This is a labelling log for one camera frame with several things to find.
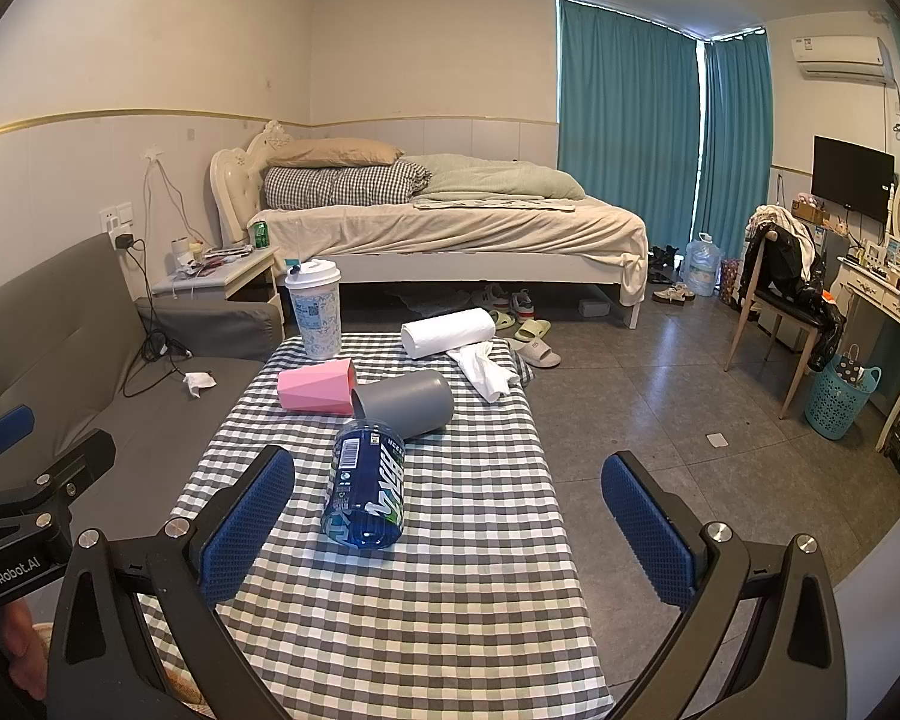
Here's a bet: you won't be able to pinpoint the checkered tablecloth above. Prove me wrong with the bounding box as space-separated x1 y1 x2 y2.
139 334 617 720

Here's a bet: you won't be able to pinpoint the white air conditioner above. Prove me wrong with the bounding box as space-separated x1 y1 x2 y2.
788 33 896 81

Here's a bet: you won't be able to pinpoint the person's left hand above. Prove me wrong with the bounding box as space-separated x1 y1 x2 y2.
1 600 38 659

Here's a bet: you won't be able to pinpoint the wooden leg chair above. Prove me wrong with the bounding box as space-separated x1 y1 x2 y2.
723 221 847 422

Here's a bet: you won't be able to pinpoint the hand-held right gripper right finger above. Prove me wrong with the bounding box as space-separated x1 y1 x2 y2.
600 450 850 720

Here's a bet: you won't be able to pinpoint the paper towel roll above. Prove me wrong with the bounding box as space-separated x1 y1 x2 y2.
400 307 497 360

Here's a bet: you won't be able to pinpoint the white crumpled paper towel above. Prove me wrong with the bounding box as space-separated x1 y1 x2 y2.
445 342 519 403

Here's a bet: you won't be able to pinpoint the checkered duvet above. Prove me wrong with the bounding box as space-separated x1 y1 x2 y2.
262 160 433 210

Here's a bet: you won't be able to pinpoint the white bed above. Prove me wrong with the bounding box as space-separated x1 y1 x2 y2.
209 119 650 330

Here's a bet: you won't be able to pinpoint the black jacket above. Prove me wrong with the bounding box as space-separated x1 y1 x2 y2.
738 220 847 374

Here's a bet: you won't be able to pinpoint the wide teal curtain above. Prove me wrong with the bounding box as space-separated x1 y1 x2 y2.
556 0 704 242

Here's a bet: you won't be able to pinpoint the grey cup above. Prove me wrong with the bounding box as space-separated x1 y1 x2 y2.
349 371 455 440

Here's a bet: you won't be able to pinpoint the white dressing table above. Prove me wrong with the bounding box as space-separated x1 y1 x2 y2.
831 253 900 455

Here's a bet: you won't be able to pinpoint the large water jug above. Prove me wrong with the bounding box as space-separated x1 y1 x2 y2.
680 232 722 298

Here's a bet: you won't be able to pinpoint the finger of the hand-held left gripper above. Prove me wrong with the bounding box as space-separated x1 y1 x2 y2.
0 430 117 560
0 403 35 467

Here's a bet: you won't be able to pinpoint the white lidded tumbler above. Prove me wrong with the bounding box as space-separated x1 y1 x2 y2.
283 258 344 360

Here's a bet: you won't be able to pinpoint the black charger cable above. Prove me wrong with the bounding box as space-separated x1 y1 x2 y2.
117 234 194 399

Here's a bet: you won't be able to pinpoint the grey sofa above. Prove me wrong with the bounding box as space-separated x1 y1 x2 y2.
0 232 287 545

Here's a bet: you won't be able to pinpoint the narrow teal curtain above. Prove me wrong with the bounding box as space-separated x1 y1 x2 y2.
700 33 775 260

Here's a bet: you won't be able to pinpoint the blue laundry basket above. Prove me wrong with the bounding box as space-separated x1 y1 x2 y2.
804 360 883 442

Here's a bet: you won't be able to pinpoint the white nightstand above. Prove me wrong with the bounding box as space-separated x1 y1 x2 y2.
150 245 283 310

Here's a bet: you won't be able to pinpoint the beige pillow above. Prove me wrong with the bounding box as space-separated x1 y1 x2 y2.
267 137 405 169

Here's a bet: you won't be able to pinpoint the pink cup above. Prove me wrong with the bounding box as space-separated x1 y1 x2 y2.
277 359 358 416

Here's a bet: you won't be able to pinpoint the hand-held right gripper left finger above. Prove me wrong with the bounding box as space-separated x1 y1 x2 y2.
45 445 301 720

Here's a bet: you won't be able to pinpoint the black television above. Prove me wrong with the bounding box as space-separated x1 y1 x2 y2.
811 134 896 225

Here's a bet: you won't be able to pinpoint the white garment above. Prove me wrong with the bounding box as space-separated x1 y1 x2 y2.
748 203 817 242

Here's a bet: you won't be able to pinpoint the sneakers under bed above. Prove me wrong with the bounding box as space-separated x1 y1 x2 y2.
471 286 536 325

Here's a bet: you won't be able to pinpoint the white wall cable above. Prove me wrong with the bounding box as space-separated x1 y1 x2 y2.
142 147 212 242

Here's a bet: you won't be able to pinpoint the blue plastic bottle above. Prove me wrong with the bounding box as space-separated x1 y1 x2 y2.
322 414 408 551

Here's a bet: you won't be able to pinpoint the pale green blanket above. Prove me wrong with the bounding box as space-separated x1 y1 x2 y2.
400 153 587 202

